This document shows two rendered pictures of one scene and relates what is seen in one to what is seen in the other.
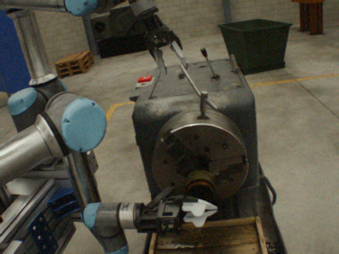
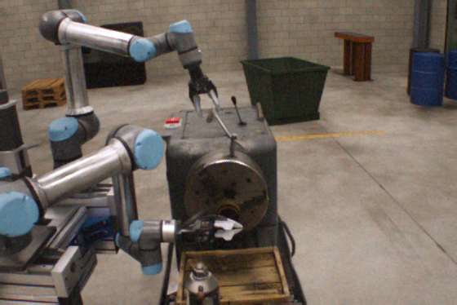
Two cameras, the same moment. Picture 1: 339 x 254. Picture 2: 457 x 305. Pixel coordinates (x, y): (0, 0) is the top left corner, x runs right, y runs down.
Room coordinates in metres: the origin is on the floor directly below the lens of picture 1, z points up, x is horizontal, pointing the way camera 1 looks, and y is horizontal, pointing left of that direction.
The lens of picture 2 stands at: (-0.56, 0.18, 1.78)
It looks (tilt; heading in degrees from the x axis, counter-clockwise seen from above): 20 degrees down; 349
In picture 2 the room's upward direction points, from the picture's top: 3 degrees counter-clockwise
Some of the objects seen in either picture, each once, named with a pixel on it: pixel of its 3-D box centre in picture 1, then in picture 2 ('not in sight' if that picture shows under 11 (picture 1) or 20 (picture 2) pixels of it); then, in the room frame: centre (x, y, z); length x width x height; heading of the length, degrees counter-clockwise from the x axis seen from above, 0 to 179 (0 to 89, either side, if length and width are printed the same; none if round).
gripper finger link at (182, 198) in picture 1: (182, 204); (214, 222); (0.64, 0.00, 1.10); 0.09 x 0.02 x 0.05; 79
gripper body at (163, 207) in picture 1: (160, 216); (195, 232); (0.63, 0.06, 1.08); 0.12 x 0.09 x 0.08; 79
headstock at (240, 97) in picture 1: (196, 117); (219, 161); (1.27, -0.14, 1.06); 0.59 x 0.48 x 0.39; 170
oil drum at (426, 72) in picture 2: not in sight; (428, 78); (5.59, -4.71, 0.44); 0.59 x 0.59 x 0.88
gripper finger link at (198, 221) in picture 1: (200, 218); (228, 234); (0.61, -0.04, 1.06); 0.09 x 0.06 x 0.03; 79
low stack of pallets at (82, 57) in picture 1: (75, 63); (48, 92); (8.73, 2.25, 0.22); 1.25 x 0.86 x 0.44; 175
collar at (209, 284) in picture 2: not in sight; (201, 280); (0.29, 0.09, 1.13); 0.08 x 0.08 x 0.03
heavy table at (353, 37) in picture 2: (307, 14); (352, 55); (8.60, -4.80, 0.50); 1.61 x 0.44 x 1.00; 172
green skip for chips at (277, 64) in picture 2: (253, 45); (282, 90); (5.61, -1.96, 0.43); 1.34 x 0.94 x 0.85; 4
